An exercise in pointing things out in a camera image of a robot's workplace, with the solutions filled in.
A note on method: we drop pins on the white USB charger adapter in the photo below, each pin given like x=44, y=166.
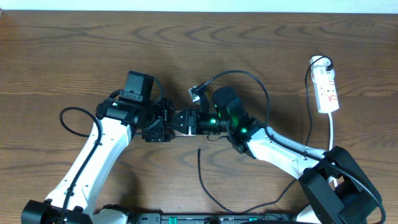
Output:
x=318, y=63

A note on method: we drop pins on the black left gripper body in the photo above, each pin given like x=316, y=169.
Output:
x=157, y=127

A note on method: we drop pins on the white power strip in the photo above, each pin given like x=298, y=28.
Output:
x=325, y=90

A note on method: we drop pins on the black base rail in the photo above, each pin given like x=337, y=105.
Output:
x=156, y=218

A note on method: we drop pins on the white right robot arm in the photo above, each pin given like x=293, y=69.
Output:
x=337, y=189

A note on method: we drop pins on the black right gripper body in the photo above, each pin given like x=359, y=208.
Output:
x=194, y=113

